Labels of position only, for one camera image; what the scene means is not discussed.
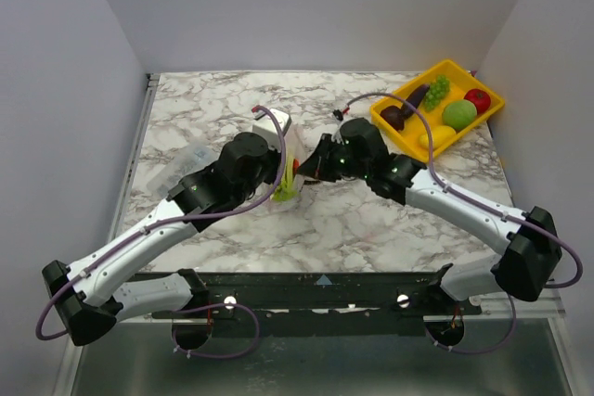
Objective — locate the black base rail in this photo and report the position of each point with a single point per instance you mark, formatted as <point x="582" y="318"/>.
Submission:
<point x="320" y="304"/>

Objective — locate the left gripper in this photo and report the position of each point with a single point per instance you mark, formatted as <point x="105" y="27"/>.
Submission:
<point x="275" y="156"/>

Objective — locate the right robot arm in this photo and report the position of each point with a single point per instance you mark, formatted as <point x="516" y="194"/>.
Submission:
<point x="524" y="251"/>

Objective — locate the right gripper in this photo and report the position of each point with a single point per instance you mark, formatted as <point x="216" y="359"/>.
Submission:
<point x="322" y="159"/>

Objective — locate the green toy cabbage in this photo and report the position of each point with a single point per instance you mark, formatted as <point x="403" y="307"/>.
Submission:
<point x="459" y="114"/>

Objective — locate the dark red toy beet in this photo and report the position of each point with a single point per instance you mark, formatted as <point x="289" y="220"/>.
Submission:
<point x="393" y="115"/>

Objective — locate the clear plastic box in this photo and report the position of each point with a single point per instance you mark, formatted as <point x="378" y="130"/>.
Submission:
<point x="190" y="159"/>

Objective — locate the red toy tomato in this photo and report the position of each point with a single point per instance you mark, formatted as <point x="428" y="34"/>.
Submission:
<point x="480" y="99"/>

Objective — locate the purple toy eggplant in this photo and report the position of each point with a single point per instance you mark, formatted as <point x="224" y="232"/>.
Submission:
<point x="414" y="100"/>

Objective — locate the yellow toy mango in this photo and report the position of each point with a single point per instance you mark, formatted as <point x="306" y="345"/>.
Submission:
<point x="439" y="134"/>

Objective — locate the green toy grapes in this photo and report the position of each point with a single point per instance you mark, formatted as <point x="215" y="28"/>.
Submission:
<point x="437" y="91"/>

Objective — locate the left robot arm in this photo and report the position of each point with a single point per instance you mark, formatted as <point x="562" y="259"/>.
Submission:
<point x="83" y="292"/>

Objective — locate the toy green onion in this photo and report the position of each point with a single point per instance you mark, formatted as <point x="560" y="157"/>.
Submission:
<point x="286" y="189"/>

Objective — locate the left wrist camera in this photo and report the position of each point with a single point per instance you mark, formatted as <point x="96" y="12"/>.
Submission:
<point x="264" y="126"/>

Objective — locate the clear zip top bag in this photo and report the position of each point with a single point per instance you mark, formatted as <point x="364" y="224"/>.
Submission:
<point x="295" y="148"/>

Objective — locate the yellow plastic tray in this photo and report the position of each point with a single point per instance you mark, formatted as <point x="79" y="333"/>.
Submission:
<point x="461" y="81"/>

